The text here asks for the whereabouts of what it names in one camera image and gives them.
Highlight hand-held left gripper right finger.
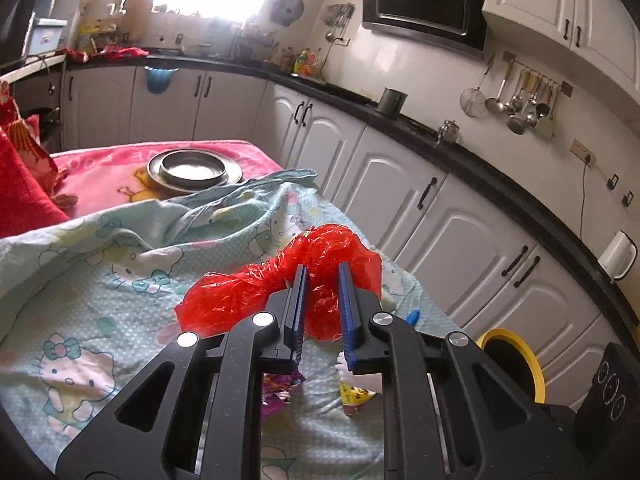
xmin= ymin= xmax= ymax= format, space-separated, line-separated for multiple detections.
xmin=337 ymin=261 xmax=586 ymax=480

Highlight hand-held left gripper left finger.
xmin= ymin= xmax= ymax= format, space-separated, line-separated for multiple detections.
xmin=55 ymin=264 xmax=308 ymax=480

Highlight red plastic bag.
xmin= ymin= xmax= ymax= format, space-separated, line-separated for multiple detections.
xmin=174 ymin=221 xmax=383 ymax=343

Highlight yellow rimmed black bin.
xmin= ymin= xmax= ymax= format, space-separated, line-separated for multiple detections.
xmin=476 ymin=328 xmax=546 ymax=406

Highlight purple snack packet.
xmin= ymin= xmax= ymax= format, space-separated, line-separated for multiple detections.
xmin=261 ymin=370 xmax=306 ymax=418

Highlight yellow snack wrapper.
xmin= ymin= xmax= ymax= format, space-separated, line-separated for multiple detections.
xmin=339 ymin=382 xmax=377 ymax=416

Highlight white electric kettle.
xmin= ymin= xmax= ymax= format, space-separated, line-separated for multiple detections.
xmin=597 ymin=230 xmax=638 ymax=281

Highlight white lower kitchen cabinets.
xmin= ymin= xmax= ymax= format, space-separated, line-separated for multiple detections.
xmin=60 ymin=62 xmax=640 ymax=411

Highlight white kitchen cabinets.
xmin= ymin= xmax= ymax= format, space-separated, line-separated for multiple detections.
xmin=482 ymin=0 xmax=640 ymax=78
xmin=60 ymin=62 xmax=640 ymax=411

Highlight light blue cartoon bedsheet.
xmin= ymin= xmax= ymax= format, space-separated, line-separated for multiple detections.
xmin=0 ymin=169 xmax=451 ymax=480

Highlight metal bowl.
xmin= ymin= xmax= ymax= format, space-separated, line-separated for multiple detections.
xmin=159 ymin=150 xmax=230 ymax=184

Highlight small glass jar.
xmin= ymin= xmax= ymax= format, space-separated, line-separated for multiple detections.
xmin=436 ymin=120 xmax=461 ymax=145

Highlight black kitchen countertop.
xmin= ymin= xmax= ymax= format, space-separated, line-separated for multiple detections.
xmin=0 ymin=49 xmax=640 ymax=356

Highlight dark metal cup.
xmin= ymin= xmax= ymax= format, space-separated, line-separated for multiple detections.
xmin=378 ymin=87 xmax=407 ymax=117

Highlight pink printed blanket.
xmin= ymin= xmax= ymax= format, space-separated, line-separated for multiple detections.
xmin=50 ymin=139 xmax=286 ymax=221

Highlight group of condiment bottles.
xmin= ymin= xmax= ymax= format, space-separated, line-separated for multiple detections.
xmin=279 ymin=46 xmax=322 ymax=79

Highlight row of hanging metal utensils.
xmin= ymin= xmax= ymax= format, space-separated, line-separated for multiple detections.
xmin=485 ymin=62 xmax=561 ymax=140

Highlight blue hanging bag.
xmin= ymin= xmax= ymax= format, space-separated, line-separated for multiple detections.
xmin=145 ymin=65 xmax=178 ymax=95

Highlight small hanging utensil rack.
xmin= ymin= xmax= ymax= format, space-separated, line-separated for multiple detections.
xmin=325 ymin=4 xmax=357 ymax=43

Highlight red pillow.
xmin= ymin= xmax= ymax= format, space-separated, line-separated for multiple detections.
xmin=0 ymin=127 xmax=71 ymax=238

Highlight red cloth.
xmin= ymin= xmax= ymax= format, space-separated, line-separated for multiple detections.
xmin=67 ymin=46 xmax=151 ymax=63

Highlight red cushion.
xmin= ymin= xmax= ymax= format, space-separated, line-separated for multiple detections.
xmin=0 ymin=82 xmax=78 ymax=211

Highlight black range hood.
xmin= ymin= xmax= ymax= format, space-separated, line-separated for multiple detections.
xmin=355 ymin=0 xmax=488 ymax=51

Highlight white upper kitchen cabinets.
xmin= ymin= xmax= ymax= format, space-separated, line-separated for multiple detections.
xmin=482 ymin=0 xmax=640 ymax=78

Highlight pale blue storage box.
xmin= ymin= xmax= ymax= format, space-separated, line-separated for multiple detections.
xmin=22 ymin=17 xmax=68 ymax=58

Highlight thin power cable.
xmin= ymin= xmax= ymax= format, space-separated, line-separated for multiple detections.
xmin=579 ymin=160 xmax=590 ymax=241

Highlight wall power socket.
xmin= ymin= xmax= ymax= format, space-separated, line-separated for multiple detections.
xmin=571 ymin=139 xmax=598 ymax=167

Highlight wire skimmer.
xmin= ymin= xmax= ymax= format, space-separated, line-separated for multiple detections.
xmin=460 ymin=55 xmax=497 ymax=118

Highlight round grey wall fan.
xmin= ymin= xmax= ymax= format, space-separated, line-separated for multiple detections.
xmin=271 ymin=0 xmax=306 ymax=26

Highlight wall utensil rail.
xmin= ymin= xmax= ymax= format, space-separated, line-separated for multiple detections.
xmin=502 ymin=51 xmax=573 ymax=96

